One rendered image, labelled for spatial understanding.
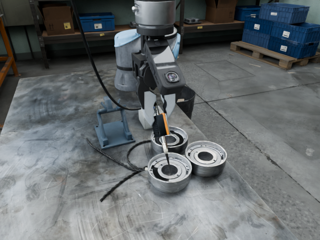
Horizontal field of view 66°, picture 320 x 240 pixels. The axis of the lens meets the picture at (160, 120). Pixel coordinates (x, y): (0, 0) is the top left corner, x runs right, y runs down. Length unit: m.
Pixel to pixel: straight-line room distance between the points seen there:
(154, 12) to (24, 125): 0.62
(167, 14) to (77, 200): 0.43
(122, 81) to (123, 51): 0.13
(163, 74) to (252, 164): 1.63
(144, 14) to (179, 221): 0.40
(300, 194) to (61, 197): 1.57
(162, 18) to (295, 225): 1.46
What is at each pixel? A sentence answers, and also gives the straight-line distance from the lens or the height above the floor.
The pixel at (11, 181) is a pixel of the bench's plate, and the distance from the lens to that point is 0.71.
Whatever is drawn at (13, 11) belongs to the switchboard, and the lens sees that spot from 4.30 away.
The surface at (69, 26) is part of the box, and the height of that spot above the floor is 0.55.
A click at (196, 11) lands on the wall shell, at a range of 5.06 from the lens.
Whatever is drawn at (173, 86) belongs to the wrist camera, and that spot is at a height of 1.07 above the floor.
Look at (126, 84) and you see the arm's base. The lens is 1.05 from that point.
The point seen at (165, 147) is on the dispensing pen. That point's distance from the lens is 0.55.
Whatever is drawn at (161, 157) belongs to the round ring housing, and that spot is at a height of 0.83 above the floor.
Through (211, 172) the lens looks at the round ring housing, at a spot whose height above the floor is 0.82.
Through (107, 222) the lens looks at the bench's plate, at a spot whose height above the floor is 0.80.
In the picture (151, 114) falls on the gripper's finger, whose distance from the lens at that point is 0.53.
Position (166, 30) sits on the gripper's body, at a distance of 0.47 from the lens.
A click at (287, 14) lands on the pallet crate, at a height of 0.70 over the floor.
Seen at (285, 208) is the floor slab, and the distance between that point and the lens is 1.77.
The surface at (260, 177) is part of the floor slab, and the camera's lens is 1.91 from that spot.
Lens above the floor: 1.24
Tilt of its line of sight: 31 degrees down
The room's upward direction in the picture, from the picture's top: straight up
